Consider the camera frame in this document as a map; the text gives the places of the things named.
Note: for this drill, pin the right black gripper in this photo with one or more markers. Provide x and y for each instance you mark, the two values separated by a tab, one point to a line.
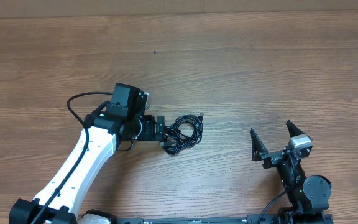
273	158

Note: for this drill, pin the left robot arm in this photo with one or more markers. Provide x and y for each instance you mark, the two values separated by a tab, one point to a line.
122	118

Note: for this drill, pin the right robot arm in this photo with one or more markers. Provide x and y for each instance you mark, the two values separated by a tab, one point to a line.
308	196

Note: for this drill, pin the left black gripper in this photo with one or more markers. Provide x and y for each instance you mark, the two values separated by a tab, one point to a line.
148	132

